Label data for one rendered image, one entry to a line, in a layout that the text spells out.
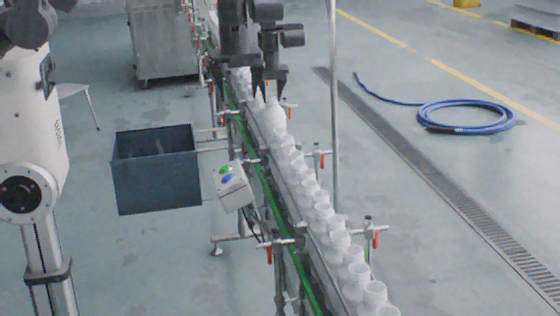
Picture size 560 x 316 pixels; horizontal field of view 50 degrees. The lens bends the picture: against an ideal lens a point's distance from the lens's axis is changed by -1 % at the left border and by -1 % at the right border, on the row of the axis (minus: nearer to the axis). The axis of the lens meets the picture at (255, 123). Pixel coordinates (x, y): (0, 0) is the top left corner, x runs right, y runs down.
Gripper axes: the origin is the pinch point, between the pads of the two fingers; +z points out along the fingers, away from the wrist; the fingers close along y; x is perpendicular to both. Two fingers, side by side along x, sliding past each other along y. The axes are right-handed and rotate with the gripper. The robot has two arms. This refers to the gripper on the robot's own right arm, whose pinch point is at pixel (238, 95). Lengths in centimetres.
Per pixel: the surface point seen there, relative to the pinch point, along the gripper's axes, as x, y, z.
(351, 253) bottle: -24.3, 15.8, 25.2
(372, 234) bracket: -7.1, 25.9, 32.4
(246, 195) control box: 18.7, 2.1, 31.9
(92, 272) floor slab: 168, -66, 139
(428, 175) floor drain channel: 227, 148, 138
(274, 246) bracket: -7.1, 4.3, 31.9
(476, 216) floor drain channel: 168, 150, 138
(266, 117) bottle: 41.8, 12.1, 20.0
